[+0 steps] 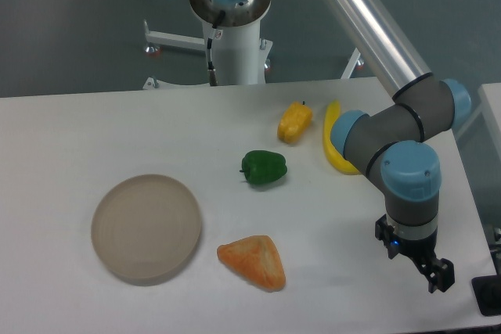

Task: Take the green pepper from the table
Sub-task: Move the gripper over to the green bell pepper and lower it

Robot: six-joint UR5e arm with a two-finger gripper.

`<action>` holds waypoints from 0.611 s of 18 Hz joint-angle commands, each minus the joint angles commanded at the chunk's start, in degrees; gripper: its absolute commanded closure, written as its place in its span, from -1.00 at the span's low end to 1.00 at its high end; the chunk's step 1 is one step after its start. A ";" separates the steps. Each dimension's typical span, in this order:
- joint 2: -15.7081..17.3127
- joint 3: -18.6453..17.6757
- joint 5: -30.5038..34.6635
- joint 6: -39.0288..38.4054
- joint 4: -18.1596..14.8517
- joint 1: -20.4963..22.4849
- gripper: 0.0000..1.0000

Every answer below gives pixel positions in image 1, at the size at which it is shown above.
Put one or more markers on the orange triangular bread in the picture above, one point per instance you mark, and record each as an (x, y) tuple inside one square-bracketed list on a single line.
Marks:
[(256, 259)]

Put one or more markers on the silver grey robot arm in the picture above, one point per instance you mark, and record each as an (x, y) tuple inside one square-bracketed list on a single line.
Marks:
[(389, 148)]

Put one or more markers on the white side table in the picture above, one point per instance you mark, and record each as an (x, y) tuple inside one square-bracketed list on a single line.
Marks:
[(490, 100)]

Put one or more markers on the yellow banana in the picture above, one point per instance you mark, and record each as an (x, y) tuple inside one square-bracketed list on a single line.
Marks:
[(333, 112)]

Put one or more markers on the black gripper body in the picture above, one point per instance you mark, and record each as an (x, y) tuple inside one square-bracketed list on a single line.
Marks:
[(415, 242)]

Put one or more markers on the yellow bell pepper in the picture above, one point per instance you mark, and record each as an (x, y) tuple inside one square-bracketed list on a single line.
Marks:
[(293, 123)]

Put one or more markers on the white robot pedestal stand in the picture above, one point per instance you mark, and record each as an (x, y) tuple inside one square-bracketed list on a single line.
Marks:
[(252, 42)]

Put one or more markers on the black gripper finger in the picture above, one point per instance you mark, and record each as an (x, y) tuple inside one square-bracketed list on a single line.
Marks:
[(442, 275), (425, 266)]

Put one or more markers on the black device at table edge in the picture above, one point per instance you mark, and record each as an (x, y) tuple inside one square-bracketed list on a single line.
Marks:
[(487, 288)]

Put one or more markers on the beige round plate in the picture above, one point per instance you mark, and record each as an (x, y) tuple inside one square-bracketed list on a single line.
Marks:
[(146, 229)]

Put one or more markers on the green bell pepper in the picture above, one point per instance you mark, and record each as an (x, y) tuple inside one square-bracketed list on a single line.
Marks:
[(262, 167)]

